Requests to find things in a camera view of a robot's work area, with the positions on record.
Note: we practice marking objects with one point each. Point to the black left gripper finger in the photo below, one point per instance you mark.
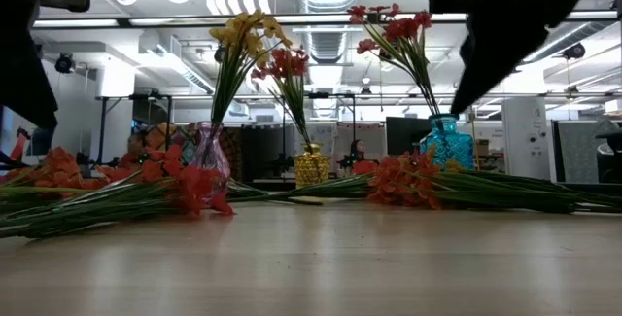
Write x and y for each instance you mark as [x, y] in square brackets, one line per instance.
[24, 63]

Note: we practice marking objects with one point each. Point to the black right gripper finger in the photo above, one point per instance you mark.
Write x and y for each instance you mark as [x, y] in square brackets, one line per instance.
[491, 53]

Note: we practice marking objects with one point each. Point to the black background robot arm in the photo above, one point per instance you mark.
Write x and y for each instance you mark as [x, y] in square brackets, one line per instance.
[346, 163]

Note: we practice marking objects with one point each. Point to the blue glass vase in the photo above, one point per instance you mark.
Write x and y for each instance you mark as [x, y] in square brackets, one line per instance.
[449, 141]

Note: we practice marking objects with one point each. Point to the pink glass vase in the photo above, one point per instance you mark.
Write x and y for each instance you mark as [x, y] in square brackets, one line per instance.
[210, 160]

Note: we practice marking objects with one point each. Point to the yellow glass vase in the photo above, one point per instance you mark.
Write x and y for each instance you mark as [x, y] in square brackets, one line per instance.
[312, 170]

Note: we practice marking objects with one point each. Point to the black round ceiling speaker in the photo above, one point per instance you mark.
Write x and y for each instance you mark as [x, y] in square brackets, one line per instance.
[220, 54]
[574, 51]
[65, 63]

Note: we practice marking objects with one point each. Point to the black computer monitor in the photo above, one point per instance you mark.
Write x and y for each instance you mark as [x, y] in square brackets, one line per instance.
[44, 143]
[403, 136]

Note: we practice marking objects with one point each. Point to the white tall cabinet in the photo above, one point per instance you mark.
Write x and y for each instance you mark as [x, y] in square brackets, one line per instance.
[525, 131]

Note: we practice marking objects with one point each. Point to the black overhead beam with lights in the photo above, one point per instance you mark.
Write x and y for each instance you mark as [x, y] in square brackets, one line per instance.
[146, 21]

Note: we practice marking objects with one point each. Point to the grey partition panel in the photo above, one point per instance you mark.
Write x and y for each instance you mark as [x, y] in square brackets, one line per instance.
[578, 150]

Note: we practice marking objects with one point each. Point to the person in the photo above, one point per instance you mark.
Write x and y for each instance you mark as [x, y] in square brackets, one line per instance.
[136, 143]
[358, 150]

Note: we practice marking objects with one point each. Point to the colourful patterned cloth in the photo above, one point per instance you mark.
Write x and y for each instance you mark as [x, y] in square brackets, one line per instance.
[180, 143]

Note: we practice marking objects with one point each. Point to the white rectangular ceiling duct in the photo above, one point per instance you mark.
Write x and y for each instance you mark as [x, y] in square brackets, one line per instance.
[184, 70]

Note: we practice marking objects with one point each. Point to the black background workstation frame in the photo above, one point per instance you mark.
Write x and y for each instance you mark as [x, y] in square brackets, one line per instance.
[284, 126]

